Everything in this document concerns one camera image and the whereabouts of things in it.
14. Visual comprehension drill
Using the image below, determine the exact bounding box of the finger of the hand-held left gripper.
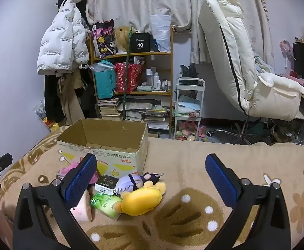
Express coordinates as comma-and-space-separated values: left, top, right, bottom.
0, 153, 13, 174

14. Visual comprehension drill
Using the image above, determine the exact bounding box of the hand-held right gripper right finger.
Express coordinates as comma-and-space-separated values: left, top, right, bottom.
205, 154, 291, 250

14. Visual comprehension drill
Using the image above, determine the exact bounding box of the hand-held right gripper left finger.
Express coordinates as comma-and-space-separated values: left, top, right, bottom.
13, 153, 98, 250

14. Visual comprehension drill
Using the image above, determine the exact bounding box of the pink plush toy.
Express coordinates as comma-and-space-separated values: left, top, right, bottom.
58, 161, 99, 186

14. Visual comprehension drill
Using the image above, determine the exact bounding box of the black tissue pack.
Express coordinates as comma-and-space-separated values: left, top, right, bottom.
95, 174, 119, 196

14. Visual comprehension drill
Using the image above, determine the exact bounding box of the printed cardboard box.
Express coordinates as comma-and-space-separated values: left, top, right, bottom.
57, 118, 148, 175

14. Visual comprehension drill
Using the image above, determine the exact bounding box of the white-haired plush doll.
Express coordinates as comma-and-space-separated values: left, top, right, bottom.
115, 172, 165, 197

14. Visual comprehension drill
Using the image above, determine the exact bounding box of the yellow plush toy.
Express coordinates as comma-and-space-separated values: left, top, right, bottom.
113, 181, 166, 216

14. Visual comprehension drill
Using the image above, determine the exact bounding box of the cream plush toy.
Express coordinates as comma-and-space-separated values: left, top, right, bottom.
70, 190, 94, 222

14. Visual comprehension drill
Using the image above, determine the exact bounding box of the green tissue pack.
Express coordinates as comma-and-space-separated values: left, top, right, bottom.
90, 192, 124, 219

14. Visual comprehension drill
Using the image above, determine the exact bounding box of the pile of pink toys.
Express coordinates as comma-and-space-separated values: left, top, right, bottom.
176, 121, 207, 141

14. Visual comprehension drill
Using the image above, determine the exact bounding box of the crumpled plastic bag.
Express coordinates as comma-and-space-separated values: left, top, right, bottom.
35, 100, 48, 121

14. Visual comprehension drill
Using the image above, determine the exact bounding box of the beige hanging coat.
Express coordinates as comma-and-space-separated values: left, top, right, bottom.
57, 70, 87, 125

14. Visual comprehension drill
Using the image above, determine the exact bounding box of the black hanging garment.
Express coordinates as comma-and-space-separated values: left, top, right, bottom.
44, 68, 66, 124

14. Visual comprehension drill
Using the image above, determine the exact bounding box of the light blue folded cloth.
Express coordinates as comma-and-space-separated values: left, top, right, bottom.
177, 95, 202, 114

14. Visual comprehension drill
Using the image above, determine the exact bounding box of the white rolling cart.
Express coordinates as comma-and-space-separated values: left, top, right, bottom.
174, 77, 205, 140

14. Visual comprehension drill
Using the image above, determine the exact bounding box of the stack of books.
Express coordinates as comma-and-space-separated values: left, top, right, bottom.
97, 97, 170, 131

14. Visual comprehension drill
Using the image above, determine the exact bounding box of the teal bag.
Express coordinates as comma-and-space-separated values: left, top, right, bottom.
93, 60, 116, 100

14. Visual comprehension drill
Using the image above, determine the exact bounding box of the green pole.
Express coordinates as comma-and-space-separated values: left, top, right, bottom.
123, 26, 134, 121

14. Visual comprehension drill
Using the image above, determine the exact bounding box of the red gift bag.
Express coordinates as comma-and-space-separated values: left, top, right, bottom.
115, 62, 144, 94

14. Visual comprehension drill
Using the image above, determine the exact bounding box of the group of toiletry bottles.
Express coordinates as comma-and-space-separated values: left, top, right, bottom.
145, 68, 172, 90

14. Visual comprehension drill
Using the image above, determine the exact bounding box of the cream padded chair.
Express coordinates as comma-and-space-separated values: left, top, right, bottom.
198, 0, 304, 146

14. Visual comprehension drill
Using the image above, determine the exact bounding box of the white puffer jacket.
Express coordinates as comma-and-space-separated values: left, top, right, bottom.
36, 0, 90, 75

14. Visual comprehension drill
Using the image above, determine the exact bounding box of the wooden shelf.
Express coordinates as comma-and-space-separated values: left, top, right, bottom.
88, 26, 174, 140

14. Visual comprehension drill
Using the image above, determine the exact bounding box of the black pink printed bag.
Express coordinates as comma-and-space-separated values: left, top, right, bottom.
92, 19, 117, 58

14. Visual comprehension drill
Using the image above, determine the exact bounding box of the pink desk fan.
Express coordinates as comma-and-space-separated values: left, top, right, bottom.
279, 40, 296, 76

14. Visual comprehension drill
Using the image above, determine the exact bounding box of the blonde wig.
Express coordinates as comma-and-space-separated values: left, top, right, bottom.
115, 26, 133, 55

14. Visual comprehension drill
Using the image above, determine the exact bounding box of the black box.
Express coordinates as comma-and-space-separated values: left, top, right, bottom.
129, 32, 152, 53

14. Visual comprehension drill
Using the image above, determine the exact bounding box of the clear plastic bag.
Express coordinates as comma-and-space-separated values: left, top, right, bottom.
150, 14, 172, 53

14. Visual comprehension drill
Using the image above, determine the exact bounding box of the floral curtain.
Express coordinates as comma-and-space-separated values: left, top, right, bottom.
88, 0, 271, 64

